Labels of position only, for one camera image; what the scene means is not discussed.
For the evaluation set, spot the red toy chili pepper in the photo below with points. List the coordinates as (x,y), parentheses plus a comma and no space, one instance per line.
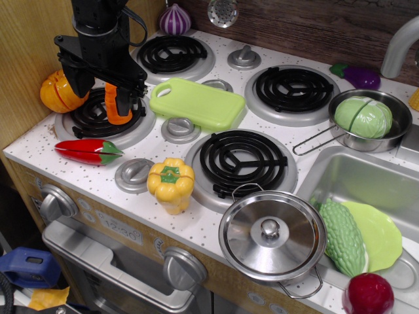
(89,151)

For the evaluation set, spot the blue plastic device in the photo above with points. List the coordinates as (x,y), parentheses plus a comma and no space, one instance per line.
(30,268)

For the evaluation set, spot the black back-right burner coil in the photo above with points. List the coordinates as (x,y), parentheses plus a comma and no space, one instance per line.
(293,90)

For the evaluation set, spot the green toy bitter gourd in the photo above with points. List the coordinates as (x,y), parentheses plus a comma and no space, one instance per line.
(345,245)

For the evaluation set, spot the orange toy pumpkin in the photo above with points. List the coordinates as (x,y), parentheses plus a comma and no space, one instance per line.
(57,94)

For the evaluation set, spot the green toy cabbage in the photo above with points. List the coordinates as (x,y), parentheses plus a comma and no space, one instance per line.
(364,116)

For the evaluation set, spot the grey left oven dial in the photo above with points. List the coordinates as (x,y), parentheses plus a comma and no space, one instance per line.
(56,203)

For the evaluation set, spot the silver toy sink basin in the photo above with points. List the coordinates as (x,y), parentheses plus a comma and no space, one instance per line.
(342,174)

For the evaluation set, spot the black front-left burner coil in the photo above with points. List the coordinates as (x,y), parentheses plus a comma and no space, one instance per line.
(91,118)

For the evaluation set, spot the light green toy leaf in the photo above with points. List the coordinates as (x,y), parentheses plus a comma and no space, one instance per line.
(382,238)

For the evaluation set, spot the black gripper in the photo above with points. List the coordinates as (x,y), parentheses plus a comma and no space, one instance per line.
(103,56)

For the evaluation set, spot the grey oven door handle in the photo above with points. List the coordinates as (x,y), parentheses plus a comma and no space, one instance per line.
(115,279)

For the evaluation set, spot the orange toy carrot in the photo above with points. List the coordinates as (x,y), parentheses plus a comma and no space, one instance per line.
(111,107)

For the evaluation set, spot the grey front stove knob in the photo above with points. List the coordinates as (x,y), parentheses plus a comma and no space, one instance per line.
(131,176)

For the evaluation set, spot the small steel saucepan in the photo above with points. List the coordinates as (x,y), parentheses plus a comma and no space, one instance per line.
(402,121)

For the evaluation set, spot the grey centre stove knob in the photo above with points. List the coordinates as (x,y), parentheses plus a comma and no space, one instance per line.
(180,130)

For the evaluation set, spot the light green cutting board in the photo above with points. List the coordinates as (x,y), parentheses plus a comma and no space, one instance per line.
(208,107)

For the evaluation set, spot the purple toy eggplant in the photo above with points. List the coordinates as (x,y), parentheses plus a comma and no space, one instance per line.
(358,77)

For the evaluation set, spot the yellow cloth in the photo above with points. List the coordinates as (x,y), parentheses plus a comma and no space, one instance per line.
(44,298)

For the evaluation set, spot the grey knob behind board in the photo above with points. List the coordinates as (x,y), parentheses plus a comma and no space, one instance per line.
(218,84)

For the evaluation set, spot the steel pot with lid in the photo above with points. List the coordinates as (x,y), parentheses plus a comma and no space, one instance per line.
(274,238)

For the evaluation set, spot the black back-left burner coil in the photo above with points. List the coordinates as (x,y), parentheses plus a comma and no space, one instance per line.
(171,53)

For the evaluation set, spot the grey stove knob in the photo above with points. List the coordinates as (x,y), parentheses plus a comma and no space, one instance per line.
(244,59)
(180,130)
(131,176)

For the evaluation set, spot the grey oven dial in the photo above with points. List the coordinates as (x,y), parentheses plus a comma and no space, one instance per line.
(182,270)
(56,203)

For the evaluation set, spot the yellow toy corn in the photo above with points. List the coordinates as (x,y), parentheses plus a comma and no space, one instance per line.
(414,100)

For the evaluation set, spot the purple toy onion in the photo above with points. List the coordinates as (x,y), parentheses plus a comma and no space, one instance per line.
(175,20)

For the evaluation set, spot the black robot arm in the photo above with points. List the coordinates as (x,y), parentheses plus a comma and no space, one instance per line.
(95,17)

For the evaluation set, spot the grey toy faucet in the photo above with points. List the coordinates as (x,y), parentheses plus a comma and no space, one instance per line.
(398,48)

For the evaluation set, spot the yellow toy bell pepper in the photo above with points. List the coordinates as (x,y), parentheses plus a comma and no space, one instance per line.
(171,182)

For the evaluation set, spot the grey back stove knob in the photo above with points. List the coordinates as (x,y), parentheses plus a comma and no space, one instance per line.
(244,59)

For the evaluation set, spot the steel skimmer ladle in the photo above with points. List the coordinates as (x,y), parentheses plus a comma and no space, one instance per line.
(223,13)

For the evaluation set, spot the grey right oven dial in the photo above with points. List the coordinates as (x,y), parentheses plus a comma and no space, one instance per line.
(182,270)

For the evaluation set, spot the red toy apple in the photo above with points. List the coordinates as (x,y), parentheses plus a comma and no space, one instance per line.
(368,293)

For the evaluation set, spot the black front-right burner coil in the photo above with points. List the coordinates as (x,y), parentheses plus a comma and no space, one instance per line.
(240,162)

